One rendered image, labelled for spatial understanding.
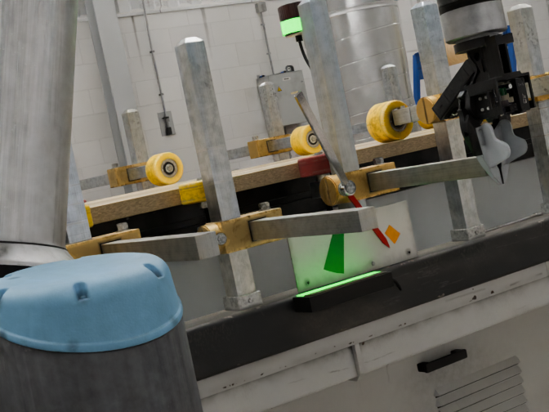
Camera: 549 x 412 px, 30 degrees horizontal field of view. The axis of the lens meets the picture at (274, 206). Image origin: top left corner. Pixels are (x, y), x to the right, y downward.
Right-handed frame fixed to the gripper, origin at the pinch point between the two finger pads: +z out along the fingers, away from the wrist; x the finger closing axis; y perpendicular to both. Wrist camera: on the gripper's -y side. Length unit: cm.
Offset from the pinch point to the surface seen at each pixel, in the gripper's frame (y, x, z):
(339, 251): -27.4, -10.8, 7.2
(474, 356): -55, 38, 39
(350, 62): -331, 246, -59
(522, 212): -51, 57, 12
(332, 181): -27.9, -8.8, -4.1
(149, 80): -732, 335, -118
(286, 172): -45.3, -5.5, -7.2
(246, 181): -45.3, -14.3, -7.3
